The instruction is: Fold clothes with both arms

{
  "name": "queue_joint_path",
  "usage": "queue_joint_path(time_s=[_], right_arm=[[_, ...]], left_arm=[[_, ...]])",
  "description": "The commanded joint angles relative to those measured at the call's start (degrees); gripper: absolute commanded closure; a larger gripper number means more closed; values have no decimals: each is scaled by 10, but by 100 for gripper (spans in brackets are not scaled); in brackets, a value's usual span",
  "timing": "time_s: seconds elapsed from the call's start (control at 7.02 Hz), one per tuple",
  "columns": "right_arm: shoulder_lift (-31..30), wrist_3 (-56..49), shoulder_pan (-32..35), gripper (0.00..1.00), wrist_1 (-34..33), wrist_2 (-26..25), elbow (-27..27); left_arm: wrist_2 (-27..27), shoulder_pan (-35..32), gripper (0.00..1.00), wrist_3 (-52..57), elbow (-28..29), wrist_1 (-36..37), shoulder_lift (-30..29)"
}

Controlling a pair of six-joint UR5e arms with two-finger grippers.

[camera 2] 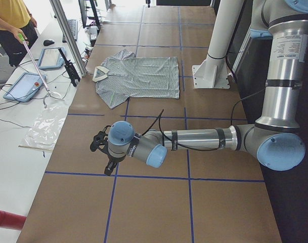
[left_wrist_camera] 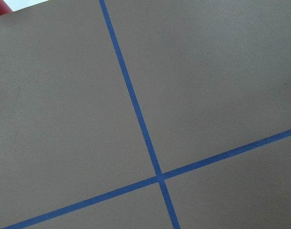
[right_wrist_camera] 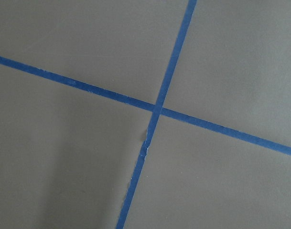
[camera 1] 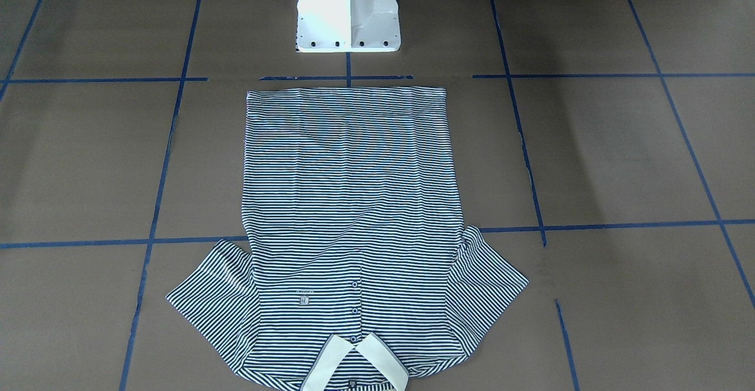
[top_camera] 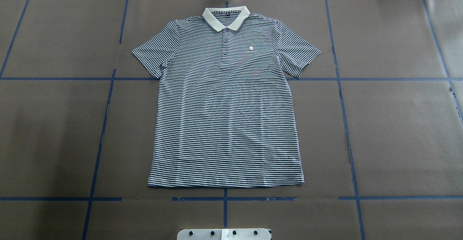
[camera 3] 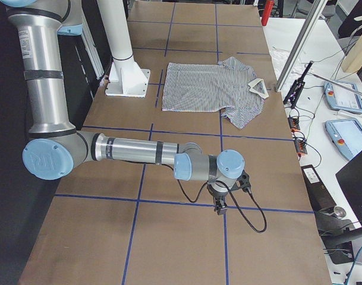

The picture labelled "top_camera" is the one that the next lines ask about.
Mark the navy white striped polo shirt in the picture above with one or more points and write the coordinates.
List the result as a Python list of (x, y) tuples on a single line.
[(225, 112)]

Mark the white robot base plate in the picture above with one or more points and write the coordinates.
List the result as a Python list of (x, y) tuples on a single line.
[(225, 234)]

